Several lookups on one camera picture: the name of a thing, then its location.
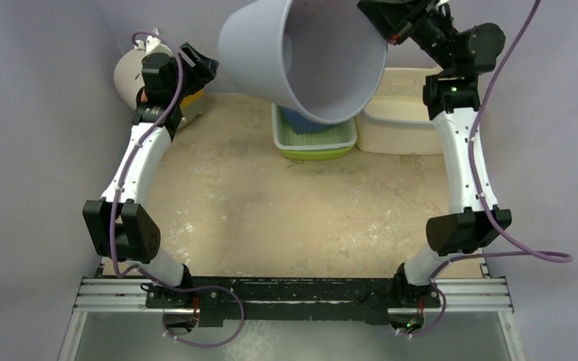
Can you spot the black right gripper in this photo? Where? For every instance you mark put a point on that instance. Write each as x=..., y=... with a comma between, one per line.
x=398, y=19

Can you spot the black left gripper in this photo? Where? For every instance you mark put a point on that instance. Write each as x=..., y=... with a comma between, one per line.
x=204, y=70

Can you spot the grey plastic bucket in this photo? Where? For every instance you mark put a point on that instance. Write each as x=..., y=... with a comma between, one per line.
x=322, y=59

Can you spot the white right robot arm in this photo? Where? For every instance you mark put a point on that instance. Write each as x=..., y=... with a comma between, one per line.
x=453, y=103

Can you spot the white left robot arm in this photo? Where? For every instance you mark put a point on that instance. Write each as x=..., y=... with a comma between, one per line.
x=118, y=223

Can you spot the round drawer box orange yellow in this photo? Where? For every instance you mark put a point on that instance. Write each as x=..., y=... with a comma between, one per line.
x=129, y=83

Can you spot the cream perforated basket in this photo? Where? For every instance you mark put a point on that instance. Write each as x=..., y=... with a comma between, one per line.
x=396, y=120

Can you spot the blue plastic bucket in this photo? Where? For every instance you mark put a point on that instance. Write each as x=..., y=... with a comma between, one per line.
x=300, y=124

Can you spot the green and white tray basket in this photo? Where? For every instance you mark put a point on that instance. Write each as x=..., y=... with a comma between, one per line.
x=332, y=143

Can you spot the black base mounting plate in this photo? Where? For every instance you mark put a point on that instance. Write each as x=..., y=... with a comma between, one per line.
x=374, y=301

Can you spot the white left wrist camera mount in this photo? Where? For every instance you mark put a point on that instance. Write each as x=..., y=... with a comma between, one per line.
x=152, y=44

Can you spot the aluminium rail frame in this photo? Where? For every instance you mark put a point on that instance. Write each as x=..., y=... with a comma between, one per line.
x=110, y=321

